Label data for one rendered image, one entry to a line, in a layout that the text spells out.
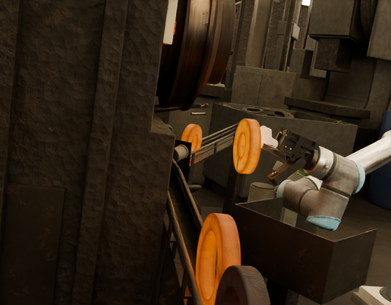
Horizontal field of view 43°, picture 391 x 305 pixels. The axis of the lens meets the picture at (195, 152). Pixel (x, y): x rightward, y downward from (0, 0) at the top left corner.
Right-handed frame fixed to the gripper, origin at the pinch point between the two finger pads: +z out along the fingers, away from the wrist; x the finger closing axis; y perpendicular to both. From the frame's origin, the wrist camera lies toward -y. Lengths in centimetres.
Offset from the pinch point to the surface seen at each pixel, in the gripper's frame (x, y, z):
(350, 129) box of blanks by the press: -237, 27, -159
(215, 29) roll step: -0.5, 23.4, 21.2
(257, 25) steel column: -872, 170, -223
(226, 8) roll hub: -9.0, 31.1, 19.4
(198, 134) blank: -71, -10, -4
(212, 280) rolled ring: 48, -24, 12
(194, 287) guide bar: 62, -21, 20
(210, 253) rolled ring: 46, -20, 13
